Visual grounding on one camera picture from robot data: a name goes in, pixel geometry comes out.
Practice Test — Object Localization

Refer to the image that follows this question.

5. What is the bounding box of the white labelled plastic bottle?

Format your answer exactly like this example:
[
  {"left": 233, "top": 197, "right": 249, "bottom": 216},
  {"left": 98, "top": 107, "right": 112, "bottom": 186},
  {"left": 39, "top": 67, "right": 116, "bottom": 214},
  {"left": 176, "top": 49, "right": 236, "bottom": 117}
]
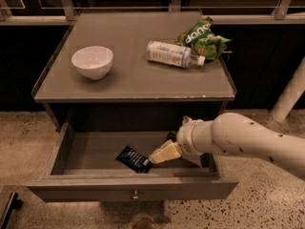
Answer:
[{"left": 146, "top": 41, "right": 205, "bottom": 69}]

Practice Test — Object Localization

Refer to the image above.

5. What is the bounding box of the open grey top drawer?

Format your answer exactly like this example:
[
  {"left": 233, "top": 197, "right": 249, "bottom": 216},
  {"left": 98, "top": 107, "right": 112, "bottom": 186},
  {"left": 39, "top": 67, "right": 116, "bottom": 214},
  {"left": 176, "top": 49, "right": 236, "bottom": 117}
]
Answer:
[{"left": 27, "top": 122, "right": 238, "bottom": 202}]

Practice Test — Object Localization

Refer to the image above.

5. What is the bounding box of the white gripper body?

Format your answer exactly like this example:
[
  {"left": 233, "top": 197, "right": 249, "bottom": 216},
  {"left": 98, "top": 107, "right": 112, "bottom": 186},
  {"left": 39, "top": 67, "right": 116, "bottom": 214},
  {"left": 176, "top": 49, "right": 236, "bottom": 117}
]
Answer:
[{"left": 176, "top": 115, "right": 203, "bottom": 156}]

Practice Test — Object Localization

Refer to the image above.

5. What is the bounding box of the white ceramic bowl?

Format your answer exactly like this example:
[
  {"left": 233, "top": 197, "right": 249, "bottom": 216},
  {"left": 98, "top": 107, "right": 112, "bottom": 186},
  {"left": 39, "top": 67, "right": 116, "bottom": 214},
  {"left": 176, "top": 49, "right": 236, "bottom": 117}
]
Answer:
[{"left": 71, "top": 46, "right": 113, "bottom": 80}]

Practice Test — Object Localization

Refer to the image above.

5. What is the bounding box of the green chip bag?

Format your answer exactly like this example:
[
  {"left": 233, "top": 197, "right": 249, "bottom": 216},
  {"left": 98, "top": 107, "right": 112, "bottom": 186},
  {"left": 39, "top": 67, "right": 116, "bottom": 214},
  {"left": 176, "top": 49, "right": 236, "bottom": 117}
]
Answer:
[{"left": 175, "top": 16, "right": 230, "bottom": 60}]

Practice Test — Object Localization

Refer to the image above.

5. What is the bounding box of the small metal drawer knob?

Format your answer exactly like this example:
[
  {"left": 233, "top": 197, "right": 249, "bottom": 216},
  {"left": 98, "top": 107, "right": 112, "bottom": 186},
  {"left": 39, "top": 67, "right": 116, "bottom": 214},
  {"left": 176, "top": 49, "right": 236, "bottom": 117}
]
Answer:
[{"left": 131, "top": 190, "right": 140, "bottom": 201}]

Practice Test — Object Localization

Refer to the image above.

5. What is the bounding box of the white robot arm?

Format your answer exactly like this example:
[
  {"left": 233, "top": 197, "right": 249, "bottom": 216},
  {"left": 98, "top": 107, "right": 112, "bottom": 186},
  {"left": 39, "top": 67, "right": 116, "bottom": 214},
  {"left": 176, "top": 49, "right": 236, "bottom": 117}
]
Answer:
[{"left": 149, "top": 113, "right": 305, "bottom": 179}]

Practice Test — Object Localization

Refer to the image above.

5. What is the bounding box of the black object at floor edge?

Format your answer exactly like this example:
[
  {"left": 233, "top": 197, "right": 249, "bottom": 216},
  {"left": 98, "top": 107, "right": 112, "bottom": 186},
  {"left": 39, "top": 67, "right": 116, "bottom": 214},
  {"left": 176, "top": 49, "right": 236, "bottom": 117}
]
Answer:
[{"left": 0, "top": 192, "right": 23, "bottom": 229}]

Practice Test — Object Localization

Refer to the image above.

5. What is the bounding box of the grey cabinet with counter top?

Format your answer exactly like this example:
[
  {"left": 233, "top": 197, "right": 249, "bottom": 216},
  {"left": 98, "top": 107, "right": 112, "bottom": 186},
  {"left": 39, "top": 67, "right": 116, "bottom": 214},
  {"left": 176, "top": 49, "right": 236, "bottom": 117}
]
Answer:
[{"left": 32, "top": 11, "right": 236, "bottom": 132}]

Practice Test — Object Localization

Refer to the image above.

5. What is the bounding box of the dark blue rxbar wrapper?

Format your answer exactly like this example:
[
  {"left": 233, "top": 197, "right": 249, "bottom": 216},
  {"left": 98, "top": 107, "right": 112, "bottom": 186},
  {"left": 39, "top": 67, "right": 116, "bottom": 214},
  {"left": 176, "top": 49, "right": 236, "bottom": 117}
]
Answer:
[{"left": 116, "top": 146, "right": 153, "bottom": 174}]

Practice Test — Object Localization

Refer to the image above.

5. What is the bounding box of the metal railing frame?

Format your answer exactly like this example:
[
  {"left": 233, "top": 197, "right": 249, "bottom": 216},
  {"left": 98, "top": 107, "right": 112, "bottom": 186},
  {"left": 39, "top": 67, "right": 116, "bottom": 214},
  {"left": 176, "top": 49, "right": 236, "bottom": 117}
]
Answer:
[{"left": 0, "top": 0, "right": 305, "bottom": 25}]

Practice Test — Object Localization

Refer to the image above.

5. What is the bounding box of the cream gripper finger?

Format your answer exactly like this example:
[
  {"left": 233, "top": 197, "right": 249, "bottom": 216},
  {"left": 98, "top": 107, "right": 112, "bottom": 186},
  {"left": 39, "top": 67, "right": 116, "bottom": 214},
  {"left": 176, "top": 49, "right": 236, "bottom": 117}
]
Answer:
[
  {"left": 160, "top": 139, "right": 173, "bottom": 149},
  {"left": 149, "top": 143, "right": 182, "bottom": 164}
]

